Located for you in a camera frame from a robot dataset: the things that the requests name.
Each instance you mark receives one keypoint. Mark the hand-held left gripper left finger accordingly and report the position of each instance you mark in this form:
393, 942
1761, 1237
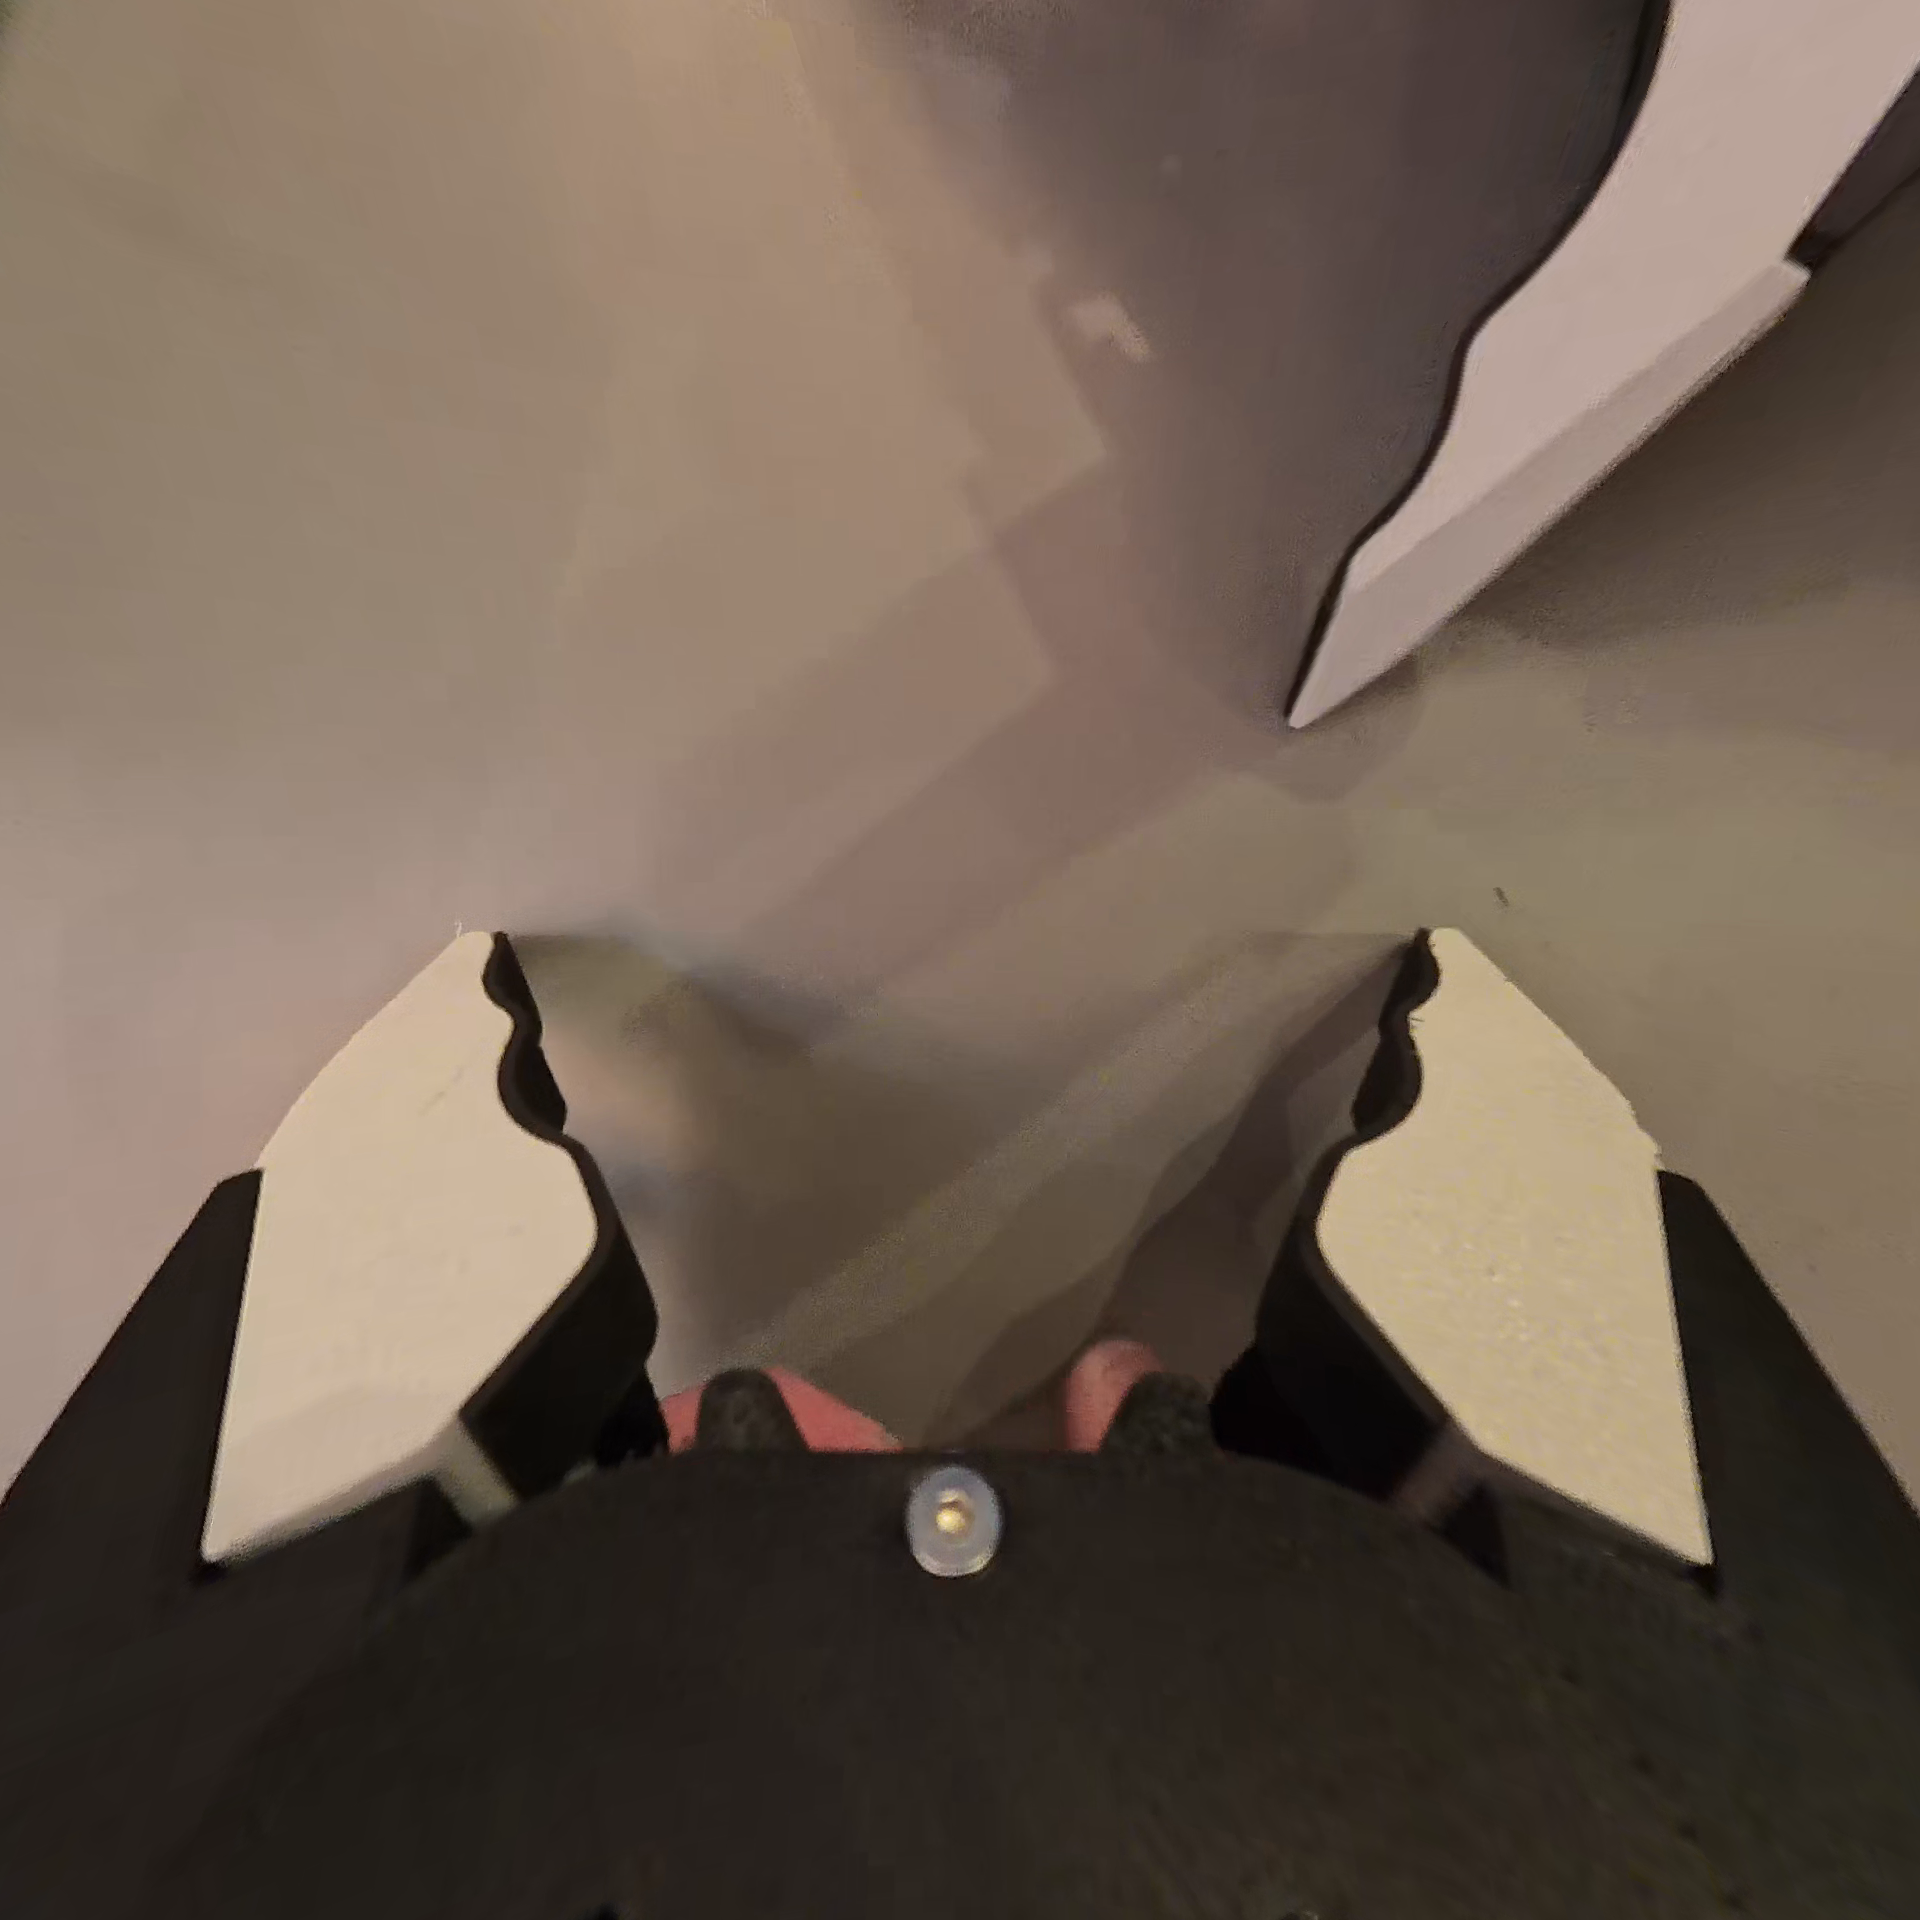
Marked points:
391, 1293

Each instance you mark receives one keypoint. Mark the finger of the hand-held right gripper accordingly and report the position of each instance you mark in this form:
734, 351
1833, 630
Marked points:
1622, 333

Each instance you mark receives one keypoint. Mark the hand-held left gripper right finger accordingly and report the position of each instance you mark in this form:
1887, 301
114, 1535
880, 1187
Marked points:
1501, 1293

